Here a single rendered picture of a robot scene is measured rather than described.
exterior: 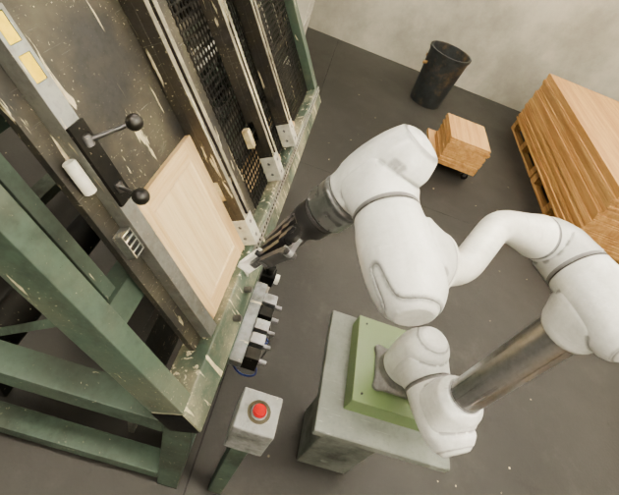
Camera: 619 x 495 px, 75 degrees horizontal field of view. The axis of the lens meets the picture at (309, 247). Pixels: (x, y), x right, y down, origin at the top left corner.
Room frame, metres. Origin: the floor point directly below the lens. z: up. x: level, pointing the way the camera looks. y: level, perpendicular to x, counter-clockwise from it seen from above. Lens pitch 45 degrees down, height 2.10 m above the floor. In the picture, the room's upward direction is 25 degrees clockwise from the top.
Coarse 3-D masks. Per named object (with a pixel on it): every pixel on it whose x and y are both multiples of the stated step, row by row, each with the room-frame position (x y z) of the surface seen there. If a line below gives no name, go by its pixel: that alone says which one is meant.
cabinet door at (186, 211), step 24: (192, 144) 1.01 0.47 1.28; (168, 168) 0.85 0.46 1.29; (192, 168) 0.96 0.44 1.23; (168, 192) 0.80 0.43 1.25; (192, 192) 0.90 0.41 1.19; (216, 192) 1.02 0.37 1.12; (144, 216) 0.67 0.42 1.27; (168, 216) 0.75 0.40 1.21; (192, 216) 0.85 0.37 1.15; (216, 216) 0.97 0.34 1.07; (168, 240) 0.70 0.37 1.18; (192, 240) 0.80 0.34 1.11; (216, 240) 0.91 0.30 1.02; (240, 240) 1.04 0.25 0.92; (192, 264) 0.74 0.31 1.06; (216, 264) 0.85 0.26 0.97; (216, 288) 0.79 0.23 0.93
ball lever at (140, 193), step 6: (120, 180) 0.63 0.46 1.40; (114, 186) 0.61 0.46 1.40; (120, 186) 0.62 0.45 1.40; (120, 192) 0.61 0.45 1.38; (132, 192) 0.57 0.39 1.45; (138, 192) 0.57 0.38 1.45; (144, 192) 0.58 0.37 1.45; (132, 198) 0.56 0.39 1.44; (138, 198) 0.56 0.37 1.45; (144, 198) 0.57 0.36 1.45
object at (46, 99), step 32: (0, 32) 0.58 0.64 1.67; (0, 64) 0.57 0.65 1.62; (32, 96) 0.58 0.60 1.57; (64, 96) 0.63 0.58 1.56; (64, 128) 0.59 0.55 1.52; (96, 192) 0.59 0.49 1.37; (128, 224) 0.60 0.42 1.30; (160, 256) 0.63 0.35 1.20; (192, 288) 0.67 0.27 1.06; (192, 320) 0.62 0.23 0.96
